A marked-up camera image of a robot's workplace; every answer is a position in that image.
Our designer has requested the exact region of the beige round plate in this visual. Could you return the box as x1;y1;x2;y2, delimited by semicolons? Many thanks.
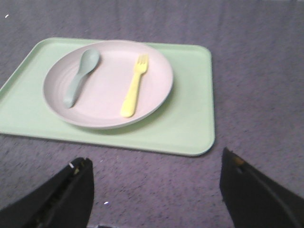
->
43;40;173;129

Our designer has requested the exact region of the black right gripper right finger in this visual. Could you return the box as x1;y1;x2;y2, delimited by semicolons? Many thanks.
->
219;148;304;228

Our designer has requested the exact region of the teal green plastic spoon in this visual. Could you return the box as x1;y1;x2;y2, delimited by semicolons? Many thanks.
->
63;49;100;108

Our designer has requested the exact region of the light green rectangular tray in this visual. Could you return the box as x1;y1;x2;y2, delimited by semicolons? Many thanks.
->
0;38;215;156

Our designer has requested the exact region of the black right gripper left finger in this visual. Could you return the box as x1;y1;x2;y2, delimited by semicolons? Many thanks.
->
0;158;94;228

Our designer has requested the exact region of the yellow plastic fork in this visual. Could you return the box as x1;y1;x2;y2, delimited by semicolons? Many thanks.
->
120;54;149;118

